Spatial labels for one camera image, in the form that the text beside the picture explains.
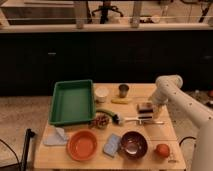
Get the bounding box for green plastic tray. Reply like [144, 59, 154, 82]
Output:
[49, 80, 95, 126]

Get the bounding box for bowl of nuts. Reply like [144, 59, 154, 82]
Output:
[90, 114, 109, 129]

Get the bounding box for white paper cup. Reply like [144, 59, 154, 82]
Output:
[95, 87, 109, 103]

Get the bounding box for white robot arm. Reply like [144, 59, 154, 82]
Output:
[150, 75, 213, 171]

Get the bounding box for orange plastic bowl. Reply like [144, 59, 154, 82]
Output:
[67, 130, 98, 161]

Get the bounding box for yellow banana piece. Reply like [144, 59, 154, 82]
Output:
[111, 98, 132, 104]

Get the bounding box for dark brown bowl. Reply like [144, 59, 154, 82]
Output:
[119, 131, 148, 159]

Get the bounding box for green cucumber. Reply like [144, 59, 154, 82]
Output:
[96, 109, 119, 124]

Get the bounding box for grey folded cloth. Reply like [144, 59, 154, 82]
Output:
[43, 127, 68, 146]

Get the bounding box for black cable right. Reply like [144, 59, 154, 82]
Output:
[178, 135, 198, 148]

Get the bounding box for black stand post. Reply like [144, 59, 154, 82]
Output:
[21, 129, 35, 171]

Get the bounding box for blue sponge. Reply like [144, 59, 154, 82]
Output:
[103, 134, 121, 157]

